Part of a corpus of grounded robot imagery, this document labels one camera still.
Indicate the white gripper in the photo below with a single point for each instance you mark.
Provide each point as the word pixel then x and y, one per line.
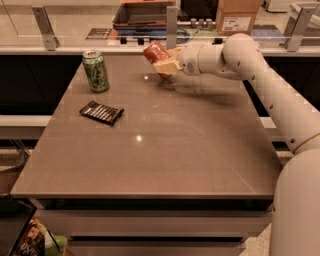
pixel 188 59

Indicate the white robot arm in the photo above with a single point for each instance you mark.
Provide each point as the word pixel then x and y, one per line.
pixel 295 229

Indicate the green soda can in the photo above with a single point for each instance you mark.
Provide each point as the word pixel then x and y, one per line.
pixel 95 70

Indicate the grey metal tray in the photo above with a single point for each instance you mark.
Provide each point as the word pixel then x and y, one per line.
pixel 149 13

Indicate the cardboard box with label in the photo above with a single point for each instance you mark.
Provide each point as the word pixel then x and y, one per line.
pixel 236 16

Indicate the black striped snack packet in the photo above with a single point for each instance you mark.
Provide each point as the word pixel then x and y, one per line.
pixel 101 113

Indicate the upper grey drawer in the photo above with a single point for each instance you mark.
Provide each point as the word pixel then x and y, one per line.
pixel 155 223

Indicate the grey drawer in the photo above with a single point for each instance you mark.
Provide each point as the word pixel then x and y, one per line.
pixel 155 223
pixel 144 248

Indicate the lower grey drawer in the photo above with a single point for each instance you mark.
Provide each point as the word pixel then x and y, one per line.
pixel 144 248

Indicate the black bin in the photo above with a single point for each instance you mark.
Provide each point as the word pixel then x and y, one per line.
pixel 15 215

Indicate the green bag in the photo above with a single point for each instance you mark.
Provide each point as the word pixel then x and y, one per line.
pixel 55 245

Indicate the brown snack bag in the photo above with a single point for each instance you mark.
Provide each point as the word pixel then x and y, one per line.
pixel 32 242

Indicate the middle metal glass bracket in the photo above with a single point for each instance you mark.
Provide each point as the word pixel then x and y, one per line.
pixel 171 27

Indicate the metal glass bracket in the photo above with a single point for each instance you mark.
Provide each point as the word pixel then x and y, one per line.
pixel 294 41
pixel 50 40
pixel 171 27

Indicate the left metal glass bracket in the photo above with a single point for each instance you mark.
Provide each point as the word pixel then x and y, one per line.
pixel 50 40

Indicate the right metal glass bracket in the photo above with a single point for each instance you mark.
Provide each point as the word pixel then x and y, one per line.
pixel 294 41

